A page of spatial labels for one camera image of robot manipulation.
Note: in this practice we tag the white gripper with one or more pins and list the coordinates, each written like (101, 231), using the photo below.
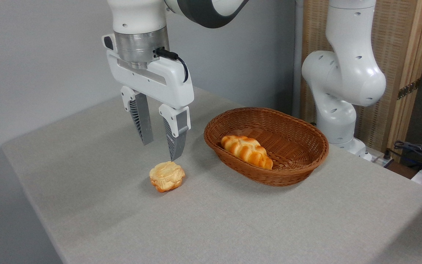
(167, 82)

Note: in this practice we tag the braided orange bread loaf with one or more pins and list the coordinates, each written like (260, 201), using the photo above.
(247, 150)

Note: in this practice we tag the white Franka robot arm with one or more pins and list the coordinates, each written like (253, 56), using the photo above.
(343, 73)

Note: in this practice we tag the round flower-shaped bread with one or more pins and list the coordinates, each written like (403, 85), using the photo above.
(167, 176)

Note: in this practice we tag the brown oval wicker basket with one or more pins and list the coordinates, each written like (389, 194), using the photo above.
(291, 145)

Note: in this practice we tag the white power strip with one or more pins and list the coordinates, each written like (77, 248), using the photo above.
(379, 160)

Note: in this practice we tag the wooden woven folding screen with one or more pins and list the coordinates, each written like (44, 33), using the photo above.
(394, 36)

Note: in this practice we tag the brass screen hinge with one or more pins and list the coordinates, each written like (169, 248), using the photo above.
(408, 88)

